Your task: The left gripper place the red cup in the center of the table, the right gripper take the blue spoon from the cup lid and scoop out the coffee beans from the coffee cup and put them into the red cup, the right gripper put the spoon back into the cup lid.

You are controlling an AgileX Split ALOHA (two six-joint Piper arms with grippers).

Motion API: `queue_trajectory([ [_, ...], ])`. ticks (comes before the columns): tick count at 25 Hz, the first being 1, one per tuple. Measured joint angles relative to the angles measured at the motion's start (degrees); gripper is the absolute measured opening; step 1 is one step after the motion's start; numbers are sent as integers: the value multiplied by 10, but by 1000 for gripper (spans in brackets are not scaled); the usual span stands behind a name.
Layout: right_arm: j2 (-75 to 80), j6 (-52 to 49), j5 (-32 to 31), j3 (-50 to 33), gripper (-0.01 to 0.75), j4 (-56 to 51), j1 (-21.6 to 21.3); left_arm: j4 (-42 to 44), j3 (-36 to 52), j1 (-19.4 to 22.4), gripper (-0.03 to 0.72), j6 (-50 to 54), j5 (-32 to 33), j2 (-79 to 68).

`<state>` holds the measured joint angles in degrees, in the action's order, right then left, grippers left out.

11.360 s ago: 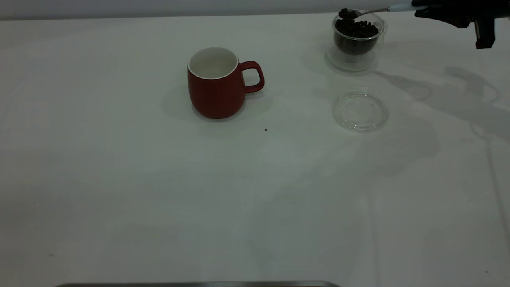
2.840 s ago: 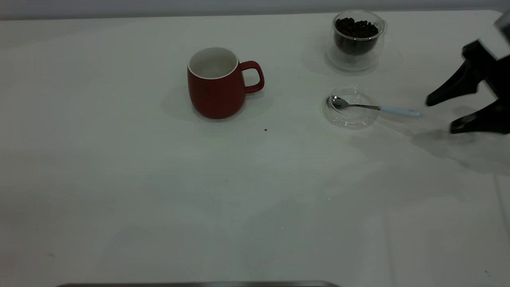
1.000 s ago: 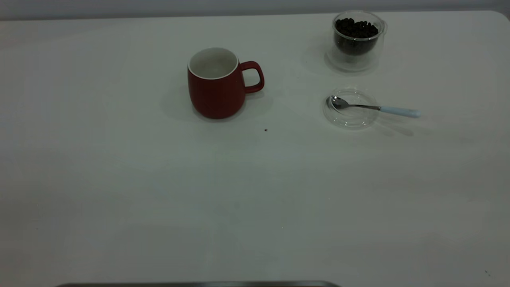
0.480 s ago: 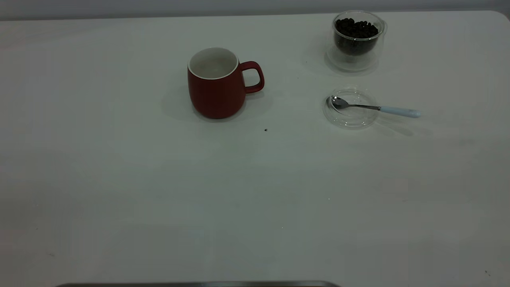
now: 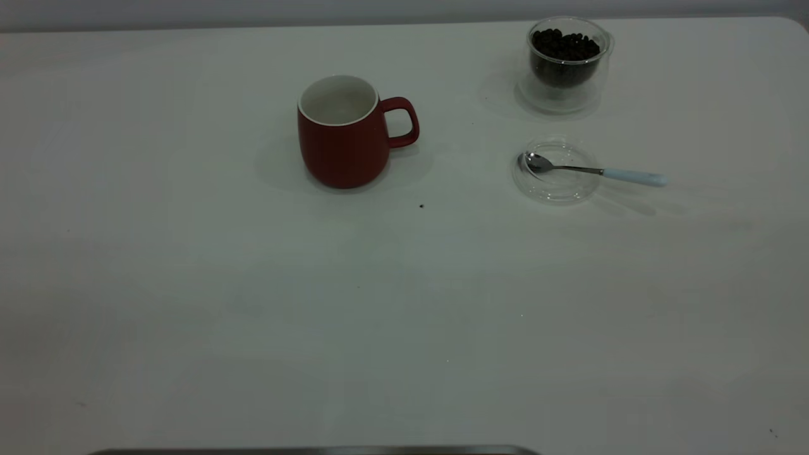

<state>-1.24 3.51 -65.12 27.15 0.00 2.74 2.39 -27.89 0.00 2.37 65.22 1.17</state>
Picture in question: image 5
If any metal spoon light blue handle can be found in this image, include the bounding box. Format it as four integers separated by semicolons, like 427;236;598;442
525;152;669;188

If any red ceramic mug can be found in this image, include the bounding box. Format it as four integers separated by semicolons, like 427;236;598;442
297;75;420;189

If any clear glass cup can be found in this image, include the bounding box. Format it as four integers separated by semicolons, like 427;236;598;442
515;16;614;117

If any dark coffee beans pile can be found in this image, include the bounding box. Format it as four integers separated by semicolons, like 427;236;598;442
531;28;601;88

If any clear glass saucer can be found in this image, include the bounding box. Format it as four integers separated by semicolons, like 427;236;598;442
512;137;602;205

